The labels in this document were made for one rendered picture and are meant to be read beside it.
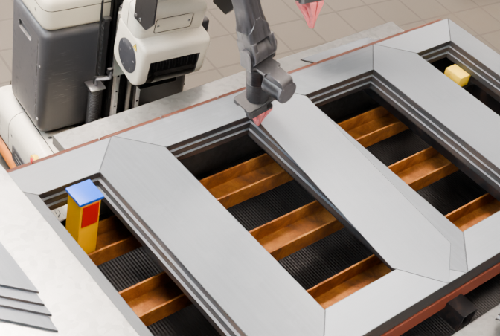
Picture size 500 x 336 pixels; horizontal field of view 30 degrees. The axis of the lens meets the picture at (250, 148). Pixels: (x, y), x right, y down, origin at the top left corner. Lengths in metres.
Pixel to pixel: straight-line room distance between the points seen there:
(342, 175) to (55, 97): 1.10
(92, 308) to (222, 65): 2.50
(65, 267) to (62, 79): 1.35
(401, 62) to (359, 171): 0.53
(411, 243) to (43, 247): 0.85
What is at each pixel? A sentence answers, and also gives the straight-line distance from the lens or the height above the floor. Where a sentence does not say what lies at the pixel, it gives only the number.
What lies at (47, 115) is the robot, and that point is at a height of 0.38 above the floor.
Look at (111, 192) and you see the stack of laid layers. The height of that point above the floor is 0.85.
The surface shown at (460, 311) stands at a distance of 2.16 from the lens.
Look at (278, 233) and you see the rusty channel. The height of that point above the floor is 0.68.
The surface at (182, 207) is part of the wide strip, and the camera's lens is 2.05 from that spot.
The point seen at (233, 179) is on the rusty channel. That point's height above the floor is 0.68.
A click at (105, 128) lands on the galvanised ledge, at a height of 0.68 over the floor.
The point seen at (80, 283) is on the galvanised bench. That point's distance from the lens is 1.63.
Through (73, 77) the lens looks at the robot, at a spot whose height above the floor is 0.51.
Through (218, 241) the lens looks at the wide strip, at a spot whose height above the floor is 0.86.
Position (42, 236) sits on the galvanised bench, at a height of 1.05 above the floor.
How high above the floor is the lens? 2.29
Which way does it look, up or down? 40 degrees down
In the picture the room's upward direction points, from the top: 14 degrees clockwise
